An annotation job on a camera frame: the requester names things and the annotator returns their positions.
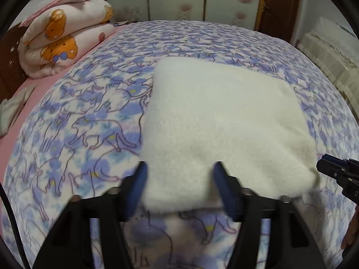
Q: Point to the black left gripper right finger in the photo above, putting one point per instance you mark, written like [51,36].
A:
[230,192]

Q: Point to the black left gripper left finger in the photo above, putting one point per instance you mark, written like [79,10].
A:
[131,190]

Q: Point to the white fluffy sweater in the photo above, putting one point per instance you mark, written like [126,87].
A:
[201,113]

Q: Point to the person's right hand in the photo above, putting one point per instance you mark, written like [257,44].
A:
[352,231]

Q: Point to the purple floral fleece blanket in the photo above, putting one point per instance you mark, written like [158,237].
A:
[62,183]

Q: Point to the beige lace covered furniture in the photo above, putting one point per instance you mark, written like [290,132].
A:
[334,49]

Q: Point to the grey folded cloth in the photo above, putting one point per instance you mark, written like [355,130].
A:
[11,108]

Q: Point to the dark wooden headboard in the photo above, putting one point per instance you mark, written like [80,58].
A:
[11,74]

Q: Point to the folded pink bear quilt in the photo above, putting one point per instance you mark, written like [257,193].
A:
[59,32]

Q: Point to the dark wooden door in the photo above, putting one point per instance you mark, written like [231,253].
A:
[278,18]

